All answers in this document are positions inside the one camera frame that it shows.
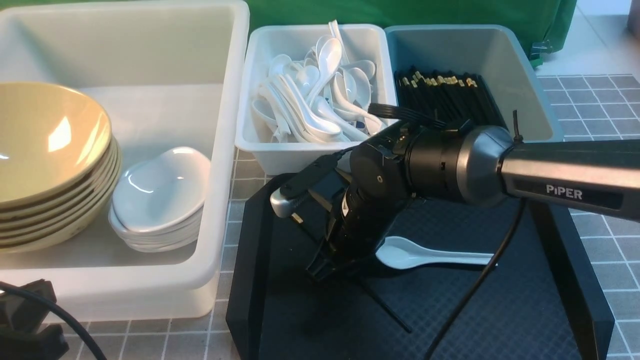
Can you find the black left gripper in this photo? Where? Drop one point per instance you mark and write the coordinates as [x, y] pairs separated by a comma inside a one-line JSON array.
[[22, 337]]

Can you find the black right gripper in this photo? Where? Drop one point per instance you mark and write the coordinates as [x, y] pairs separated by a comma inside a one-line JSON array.
[[355, 228]]

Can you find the white soup spoon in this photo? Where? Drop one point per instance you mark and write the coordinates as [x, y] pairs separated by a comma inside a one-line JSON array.
[[400, 253]]

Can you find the beige noodle bowl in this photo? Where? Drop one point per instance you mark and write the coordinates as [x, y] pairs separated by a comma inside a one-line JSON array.
[[50, 136]]

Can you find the bottom beige stacked bowl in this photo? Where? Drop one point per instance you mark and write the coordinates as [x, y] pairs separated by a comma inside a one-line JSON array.
[[85, 227]]

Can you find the beige stacked bowl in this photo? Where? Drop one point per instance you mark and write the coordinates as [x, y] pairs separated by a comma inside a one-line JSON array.
[[85, 227], [95, 215], [69, 201], [100, 202]]

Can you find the beige bowl stack top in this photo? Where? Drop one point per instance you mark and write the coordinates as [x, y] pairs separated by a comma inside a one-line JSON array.
[[77, 189]]

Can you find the pile of white spoons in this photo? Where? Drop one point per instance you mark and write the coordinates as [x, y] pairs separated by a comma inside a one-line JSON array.
[[315, 84]]

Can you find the bundle of black chopsticks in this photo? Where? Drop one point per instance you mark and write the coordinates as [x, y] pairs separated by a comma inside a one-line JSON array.
[[448, 96]]

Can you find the white dish stack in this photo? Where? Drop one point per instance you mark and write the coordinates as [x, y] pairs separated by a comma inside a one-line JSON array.
[[184, 234]]

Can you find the white spoon bin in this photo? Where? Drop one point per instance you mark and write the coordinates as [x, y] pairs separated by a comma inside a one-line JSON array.
[[270, 150]]

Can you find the white square dish in bin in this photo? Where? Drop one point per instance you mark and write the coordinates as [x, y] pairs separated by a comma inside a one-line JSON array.
[[163, 192]]

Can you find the black serving tray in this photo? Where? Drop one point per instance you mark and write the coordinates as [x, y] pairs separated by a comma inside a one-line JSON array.
[[543, 301]]

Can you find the grey-blue chopstick bin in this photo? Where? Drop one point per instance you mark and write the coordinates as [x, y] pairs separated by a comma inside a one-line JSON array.
[[491, 51]]

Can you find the large white plastic bin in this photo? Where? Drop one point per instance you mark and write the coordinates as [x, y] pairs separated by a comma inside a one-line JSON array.
[[169, 74]]

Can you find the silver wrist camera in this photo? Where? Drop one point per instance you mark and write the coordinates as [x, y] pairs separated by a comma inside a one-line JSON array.
[[321, 181]]

